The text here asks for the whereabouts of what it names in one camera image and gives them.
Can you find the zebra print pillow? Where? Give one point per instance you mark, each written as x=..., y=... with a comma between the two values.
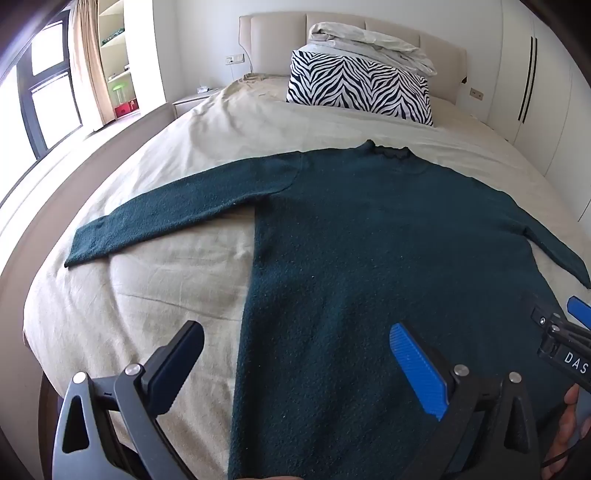
x=355, y=81

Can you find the bed with beige sheet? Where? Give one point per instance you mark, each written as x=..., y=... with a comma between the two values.
x=161, y=300

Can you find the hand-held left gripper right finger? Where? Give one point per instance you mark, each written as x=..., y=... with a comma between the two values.
x=415, y=364

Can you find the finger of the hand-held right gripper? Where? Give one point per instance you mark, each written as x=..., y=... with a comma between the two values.
x=547, y=317
x=579, y=314

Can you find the dark green sweater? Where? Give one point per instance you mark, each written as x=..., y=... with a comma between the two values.
x=346, y=254

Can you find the person's right hand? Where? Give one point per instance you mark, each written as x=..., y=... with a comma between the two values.
x=572, y=434

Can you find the beige curtain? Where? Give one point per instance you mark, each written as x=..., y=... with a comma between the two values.
x=87, y=60

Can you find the black framed window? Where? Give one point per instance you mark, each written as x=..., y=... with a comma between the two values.
x=46, y=92

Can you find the green lamp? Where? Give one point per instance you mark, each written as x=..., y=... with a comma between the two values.
x=119, y=85

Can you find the wall socket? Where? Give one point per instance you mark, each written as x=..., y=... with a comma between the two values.
x=477, y=93
x=233, y=58

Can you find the white nightstand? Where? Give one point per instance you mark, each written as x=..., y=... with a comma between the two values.
x=191, y=101

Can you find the red box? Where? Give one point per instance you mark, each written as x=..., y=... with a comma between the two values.
x=124, y=110

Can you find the white wardrobe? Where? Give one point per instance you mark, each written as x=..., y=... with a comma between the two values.
x=554, y=92

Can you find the folded grey duvet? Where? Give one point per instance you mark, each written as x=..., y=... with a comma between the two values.
x=369, y=41

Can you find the white wall shelf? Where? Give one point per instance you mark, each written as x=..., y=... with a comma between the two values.
x=115, y=50

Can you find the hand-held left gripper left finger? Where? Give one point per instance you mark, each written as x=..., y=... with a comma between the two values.
x=178, y=350

